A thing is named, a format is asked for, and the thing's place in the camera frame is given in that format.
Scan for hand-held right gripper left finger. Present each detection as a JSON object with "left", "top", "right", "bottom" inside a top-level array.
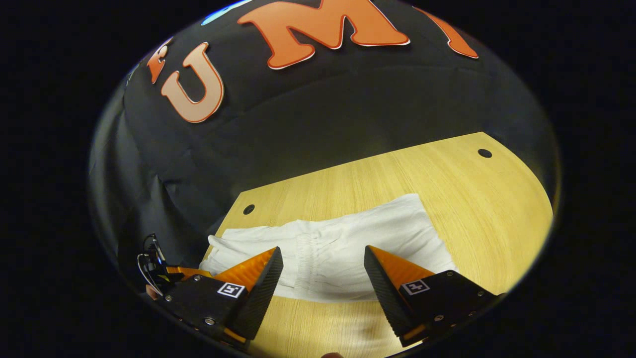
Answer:
[{"left": 161, "top": 246, "right": 284, "bottom": 349}]

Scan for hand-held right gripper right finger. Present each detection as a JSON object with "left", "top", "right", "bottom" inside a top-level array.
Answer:
[{"left": 364, "top": 245, "right": 500, "bottom": 349}]

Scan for white jeans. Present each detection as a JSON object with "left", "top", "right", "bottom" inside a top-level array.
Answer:
[{"left": 199, "top": 193, "right": 458, "bottom": 304}]

